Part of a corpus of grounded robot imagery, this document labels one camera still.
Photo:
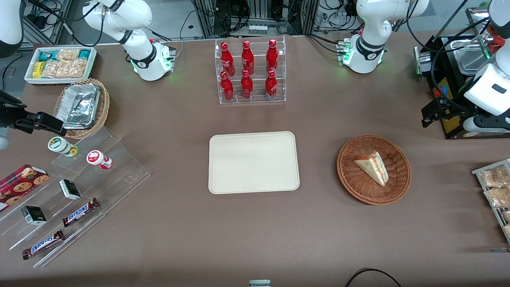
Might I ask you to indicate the cream plastic tray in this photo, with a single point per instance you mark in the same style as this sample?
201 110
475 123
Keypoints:
254 162

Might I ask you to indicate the red lid yogurt cup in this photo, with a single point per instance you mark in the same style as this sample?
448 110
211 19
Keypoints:
95 158

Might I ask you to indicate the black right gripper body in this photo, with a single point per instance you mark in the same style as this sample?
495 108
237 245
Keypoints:
8 115

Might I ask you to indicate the aluminium frame rack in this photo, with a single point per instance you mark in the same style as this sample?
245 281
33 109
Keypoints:
255 12

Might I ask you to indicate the clear cracker bag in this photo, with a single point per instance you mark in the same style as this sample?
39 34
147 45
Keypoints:
68 54
63 68

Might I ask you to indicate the black food warmer appliance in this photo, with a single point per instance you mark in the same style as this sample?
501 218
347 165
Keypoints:
442 59

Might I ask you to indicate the triangle sandwich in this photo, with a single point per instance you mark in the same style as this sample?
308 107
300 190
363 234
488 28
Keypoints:
372 167

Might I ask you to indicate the steel pan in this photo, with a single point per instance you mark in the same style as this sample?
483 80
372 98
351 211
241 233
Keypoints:
468 57

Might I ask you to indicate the small black box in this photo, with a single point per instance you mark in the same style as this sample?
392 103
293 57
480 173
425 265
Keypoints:
69 189
34 215

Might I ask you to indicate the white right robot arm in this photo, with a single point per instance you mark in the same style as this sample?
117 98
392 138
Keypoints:
147 59

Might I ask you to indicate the green lid yogurt cup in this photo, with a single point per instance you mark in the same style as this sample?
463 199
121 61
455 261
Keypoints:
59 145

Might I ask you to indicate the clear acrylic bottle rack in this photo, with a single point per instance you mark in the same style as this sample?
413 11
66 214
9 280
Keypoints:
259 97

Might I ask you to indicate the small grey device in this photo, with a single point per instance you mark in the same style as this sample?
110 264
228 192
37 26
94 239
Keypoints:
259 283

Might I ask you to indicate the red cola bottle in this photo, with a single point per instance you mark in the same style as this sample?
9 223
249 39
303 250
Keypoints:
272 56
271 87
227 88
247 57
227 59
247 87

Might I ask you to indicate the round brown wicker basket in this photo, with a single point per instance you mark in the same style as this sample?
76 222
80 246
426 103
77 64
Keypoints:
358 187

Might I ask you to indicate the teal snack packet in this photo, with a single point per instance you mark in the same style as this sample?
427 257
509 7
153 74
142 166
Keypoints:
47 55
85 53

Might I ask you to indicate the red plaid cookie box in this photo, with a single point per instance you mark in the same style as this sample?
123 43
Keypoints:
20 184

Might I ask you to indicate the light wicker basket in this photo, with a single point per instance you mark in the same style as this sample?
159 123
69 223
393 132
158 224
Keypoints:
104 104

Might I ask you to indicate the tray of packaged snacks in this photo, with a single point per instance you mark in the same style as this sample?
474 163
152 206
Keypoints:
478 172

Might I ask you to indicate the clear fried snack bag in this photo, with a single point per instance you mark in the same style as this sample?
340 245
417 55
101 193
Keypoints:
507 231
498 197
494 177
507 216

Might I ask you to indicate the silver foil tray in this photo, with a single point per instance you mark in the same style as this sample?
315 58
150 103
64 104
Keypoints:
77 105

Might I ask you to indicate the clear acrylic stepped display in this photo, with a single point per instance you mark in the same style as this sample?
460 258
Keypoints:
119 175

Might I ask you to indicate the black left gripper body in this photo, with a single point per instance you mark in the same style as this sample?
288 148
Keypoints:
453 107

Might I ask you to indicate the white snack bin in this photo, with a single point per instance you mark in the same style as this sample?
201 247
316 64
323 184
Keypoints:
30 79

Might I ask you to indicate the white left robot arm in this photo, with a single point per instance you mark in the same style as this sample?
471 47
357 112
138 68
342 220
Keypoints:
370 40

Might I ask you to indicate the steel tray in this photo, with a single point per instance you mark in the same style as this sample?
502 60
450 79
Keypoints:
476 20

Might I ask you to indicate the white power strip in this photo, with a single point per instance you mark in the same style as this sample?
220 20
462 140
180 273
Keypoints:
257 28

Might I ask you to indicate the snickers chocolate bar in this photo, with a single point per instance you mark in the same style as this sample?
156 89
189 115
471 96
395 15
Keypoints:
79 212
43 244

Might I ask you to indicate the yellow snack packet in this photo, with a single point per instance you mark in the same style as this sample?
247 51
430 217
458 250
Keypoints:
38 69

